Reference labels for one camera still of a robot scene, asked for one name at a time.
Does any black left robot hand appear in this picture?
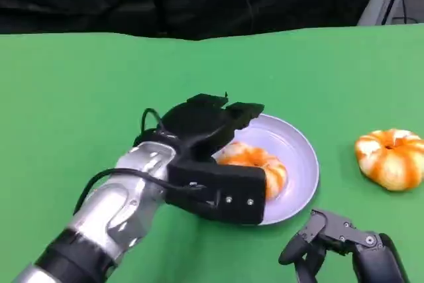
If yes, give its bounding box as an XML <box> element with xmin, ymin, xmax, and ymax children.
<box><xmin>161</xmin><ymin>92</ymin><xmax>266</xmax><ymax>164</ymax></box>

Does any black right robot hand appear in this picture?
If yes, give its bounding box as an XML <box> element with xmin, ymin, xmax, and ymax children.
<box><xmin>278</xmin><ymin>209</ymin><xmax>409</xmax><ymax>283</ymax></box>

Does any lilac plate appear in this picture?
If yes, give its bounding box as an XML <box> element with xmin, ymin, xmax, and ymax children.
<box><xmin>198</xmin><ymin>113</ymin><xmax>321</xmax><ymax>227</ymax></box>

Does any green table cloth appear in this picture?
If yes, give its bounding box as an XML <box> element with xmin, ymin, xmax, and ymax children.
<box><xmin>0</xmin><ymin>23</ymin><xmax>424</xmax><ymax>283</ymax></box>

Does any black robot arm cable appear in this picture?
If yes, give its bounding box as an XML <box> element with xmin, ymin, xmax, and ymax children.
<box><xmin>134</xmin><ymin>107</ymin><xmax>166</xmax><ymax>146</ymax></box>
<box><xmin>73</xmin><ymin>167</ymin><xmax>208</xmax><ymax>216</ymax></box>

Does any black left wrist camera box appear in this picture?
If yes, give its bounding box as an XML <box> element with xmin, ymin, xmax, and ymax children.
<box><xmin>164</xmin><ymin>160</ymin><xmax>268</xmax><ymax>226</ymax></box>

